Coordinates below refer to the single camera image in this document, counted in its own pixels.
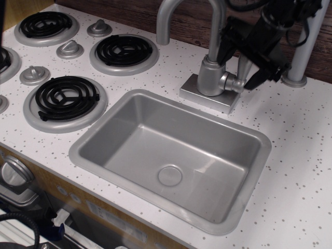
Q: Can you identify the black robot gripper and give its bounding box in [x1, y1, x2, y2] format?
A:
[217, 16, 291, 90]

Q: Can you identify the silver faucet lever handle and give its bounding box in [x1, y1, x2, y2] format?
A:
[233, 54, 253, 93]

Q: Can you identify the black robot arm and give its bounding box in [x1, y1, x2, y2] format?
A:
[217, 1, 322, 90]

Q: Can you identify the grey vertical support pole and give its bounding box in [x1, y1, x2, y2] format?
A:
[281, 1, 330, 88]

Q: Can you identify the silver gooseneck toy faucet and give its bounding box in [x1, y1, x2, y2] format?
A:
[156, 0, 242, 115]

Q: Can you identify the grey plastic sink basin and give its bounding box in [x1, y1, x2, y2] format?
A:
[69, 89, 271, 236]

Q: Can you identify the back right stove burner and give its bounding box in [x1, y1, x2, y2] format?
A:
[89, 34, 159, 76]

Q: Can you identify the stove burner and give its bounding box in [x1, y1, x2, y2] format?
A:
[89, 34, 159, 76]
[1, 47, 21, 84]
[23, 76, 108, 133]
[14, 11, 79, 47]

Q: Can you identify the silver knob back right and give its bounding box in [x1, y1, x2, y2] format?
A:
[87, 19, 112, 37]

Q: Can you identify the silver knob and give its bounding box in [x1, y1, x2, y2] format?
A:
[87, 19, 112, 37]
[19, 66, 50, 86]
[56, 40, 84, 60]

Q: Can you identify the silver knob middle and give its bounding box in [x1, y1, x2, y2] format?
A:
[56, 40, 84, 60]

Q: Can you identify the front right stove burner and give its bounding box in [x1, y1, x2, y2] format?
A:
[23, 76, 108, 133]

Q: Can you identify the back left stove burner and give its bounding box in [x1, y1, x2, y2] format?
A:
[14, 11, 79, 47]

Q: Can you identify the silver knob left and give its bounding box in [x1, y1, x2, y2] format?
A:
[19, 66, 50, 86]

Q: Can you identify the far left stove burner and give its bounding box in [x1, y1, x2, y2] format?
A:
[1, 47, 21, 84]

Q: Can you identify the silver knob far left edge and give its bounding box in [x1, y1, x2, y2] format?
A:
[0, 95, 9, 114]

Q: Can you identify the dark blurred foreground object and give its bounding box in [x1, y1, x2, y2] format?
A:
[0, 0, 6, 45]

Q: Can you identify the black cable lower left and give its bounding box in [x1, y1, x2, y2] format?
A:
[0, 211, 41, 249]

